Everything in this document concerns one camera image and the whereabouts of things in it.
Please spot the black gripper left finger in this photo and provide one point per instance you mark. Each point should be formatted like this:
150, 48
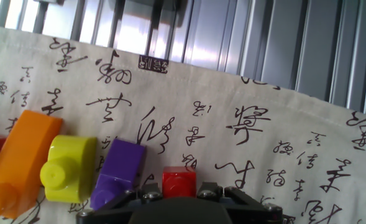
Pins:
108, 211

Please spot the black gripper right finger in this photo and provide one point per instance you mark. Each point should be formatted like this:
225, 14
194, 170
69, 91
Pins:
251, 211

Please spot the small red single-stud block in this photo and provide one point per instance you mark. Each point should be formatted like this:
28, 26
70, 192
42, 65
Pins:
179, 182

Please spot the purple single-stud block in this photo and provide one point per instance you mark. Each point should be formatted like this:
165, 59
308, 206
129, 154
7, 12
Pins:
120, 168

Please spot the lime rounded single-stud block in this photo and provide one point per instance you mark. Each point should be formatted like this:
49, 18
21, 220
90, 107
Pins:
71, 168

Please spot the orange sloped single-stud block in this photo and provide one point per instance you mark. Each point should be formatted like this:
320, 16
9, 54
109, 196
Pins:
24, 149

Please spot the beige calligraphy print cloth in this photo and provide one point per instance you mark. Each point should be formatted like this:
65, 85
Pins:
201, 109

